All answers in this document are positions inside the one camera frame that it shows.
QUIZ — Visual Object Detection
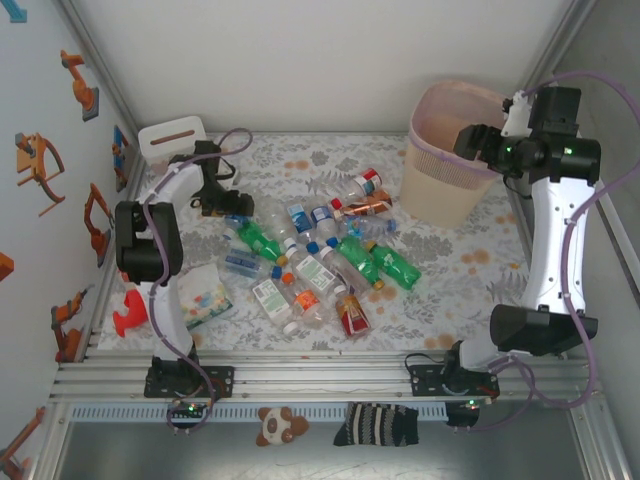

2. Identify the clear bottle red white label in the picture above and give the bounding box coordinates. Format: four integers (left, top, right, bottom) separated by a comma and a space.
347, 167, 384, 201

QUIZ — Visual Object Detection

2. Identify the white slotted cable duct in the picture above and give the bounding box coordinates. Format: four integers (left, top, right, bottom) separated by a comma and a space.
69, 403, 449, 422

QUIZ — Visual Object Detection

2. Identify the brown label plastic bottle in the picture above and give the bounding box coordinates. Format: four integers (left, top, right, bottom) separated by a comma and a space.
329, 188, 395, 221

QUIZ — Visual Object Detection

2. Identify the aluminium frame post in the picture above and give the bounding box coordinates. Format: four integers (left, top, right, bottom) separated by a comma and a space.
517, 0, 600, 101
57, 0, 144, 151

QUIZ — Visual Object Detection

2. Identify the clear bottle colourful label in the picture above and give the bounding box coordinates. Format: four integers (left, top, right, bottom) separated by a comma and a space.
344, 217, 399, 240

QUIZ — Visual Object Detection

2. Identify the clear plastic bottle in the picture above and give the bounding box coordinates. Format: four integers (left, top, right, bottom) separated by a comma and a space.
222, 212, 251, 241
252, 197, 321, 254

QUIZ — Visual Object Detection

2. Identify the floral table cloth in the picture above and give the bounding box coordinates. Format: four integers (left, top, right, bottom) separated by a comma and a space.
97, 130, 556, 351

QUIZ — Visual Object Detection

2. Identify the aluminium frame rail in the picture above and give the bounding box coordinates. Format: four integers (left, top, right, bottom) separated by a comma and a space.
49, 349, 601, 401

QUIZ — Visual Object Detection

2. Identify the pink plastic waste basket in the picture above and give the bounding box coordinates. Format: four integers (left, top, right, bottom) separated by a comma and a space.
398, 82, 506, 229

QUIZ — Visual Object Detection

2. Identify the floral tissue packet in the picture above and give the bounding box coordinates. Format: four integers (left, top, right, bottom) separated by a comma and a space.
174, 263, 235, 330

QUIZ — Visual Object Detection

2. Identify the clear bottle purple label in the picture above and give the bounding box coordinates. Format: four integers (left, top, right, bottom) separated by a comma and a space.
319, 245, 374, 301

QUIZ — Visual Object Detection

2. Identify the blue orange wall sticker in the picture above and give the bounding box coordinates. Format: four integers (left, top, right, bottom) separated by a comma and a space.
112, 124, 134, 194

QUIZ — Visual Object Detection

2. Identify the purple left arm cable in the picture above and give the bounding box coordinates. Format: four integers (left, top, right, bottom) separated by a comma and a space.
142, 128, 254, 436

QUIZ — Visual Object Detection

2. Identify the red plastic toy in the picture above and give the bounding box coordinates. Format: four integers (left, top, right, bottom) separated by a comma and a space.
112, 289, 150, 337

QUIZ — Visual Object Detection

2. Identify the orange claw wall sticker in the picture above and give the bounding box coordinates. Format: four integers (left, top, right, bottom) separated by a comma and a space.
13, 132, 66, 217

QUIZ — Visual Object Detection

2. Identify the green labelled carton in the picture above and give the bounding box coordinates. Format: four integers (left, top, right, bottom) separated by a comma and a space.
283, 238, 335, 294

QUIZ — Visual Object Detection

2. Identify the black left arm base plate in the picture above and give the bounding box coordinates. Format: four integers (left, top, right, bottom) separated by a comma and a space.
144, 364, 236, 399

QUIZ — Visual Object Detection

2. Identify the brown white panda plush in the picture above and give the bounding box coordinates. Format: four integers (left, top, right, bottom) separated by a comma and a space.
255, 405, 310, 448

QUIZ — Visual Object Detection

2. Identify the white tissue box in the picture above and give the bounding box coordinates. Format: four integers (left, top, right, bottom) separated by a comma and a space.
137, 115, 209, 174

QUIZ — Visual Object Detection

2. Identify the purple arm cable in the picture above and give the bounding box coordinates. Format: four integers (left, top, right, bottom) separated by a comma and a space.
447, 71, 640, 434
142, 128, 254, 436

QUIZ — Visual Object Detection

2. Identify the pink lined waste basket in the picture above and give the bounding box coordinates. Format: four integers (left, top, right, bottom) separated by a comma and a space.
409, 82, 519, 176

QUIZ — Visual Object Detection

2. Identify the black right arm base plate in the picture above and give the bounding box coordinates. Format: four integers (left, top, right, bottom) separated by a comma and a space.
408, 363, 500, 399

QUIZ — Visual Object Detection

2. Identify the controller board with LED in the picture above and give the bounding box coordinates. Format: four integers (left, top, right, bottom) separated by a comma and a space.
447, 398, 494, 429
168, 398, 211, 419

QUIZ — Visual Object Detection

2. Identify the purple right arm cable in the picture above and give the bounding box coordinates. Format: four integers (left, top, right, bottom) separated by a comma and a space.
447, 71, 640, 434

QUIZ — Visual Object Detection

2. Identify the black white striped sock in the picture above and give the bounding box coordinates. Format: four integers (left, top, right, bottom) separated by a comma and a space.
332, 402, 420, 448

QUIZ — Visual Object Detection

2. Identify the green bottle orange cap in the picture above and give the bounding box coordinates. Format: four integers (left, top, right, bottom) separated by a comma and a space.
366, 240, 423, 291

